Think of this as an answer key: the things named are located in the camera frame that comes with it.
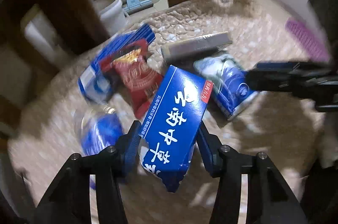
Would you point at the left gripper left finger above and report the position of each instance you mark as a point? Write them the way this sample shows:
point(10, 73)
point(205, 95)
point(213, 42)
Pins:
point(127, 150)

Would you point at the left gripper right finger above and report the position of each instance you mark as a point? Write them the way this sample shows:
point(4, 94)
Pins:
point(209, 145)

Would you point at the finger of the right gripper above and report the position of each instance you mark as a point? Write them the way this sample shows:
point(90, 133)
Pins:
point(293, 65)
point(268, 80)

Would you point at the clear plastic bottle blue label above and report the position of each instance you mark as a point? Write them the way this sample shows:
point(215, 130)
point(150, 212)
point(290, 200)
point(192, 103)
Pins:
point(97, 127)

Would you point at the blue toothpaste box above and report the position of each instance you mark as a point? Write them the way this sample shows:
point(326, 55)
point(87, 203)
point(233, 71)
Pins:
point(171, 125)

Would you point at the blue white milk carton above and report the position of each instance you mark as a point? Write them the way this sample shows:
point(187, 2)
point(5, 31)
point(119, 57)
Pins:
point(230, 92)

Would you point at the long blue carton box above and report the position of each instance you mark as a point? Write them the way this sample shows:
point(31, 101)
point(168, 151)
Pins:
point(99, 80)

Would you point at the red snack wrapper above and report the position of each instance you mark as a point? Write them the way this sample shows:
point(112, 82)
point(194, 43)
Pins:
point(130, 65)

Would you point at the purple plastic basket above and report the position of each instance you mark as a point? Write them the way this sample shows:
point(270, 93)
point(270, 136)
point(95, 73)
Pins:
point(314, 48)

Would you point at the grey rectangular box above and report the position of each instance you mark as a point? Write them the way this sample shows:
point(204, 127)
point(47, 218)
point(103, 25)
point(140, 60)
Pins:
point(196, 46)

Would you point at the white plastic bucket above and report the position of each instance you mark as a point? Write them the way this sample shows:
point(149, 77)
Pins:
point(111, 15)

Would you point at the wooden chair left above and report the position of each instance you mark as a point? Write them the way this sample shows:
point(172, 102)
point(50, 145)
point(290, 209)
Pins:
point(75, 21)

